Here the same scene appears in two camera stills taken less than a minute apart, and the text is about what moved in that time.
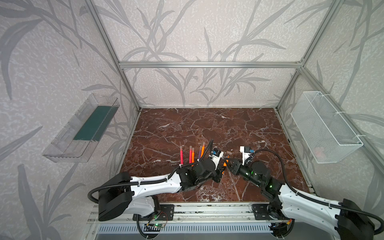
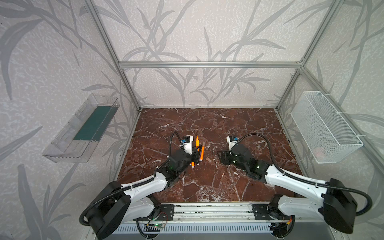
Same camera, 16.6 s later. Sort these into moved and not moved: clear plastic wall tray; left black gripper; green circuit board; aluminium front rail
Moved: left black gripper
Not moved: aluminium front rail; green circuit board; clear plastic wall tray
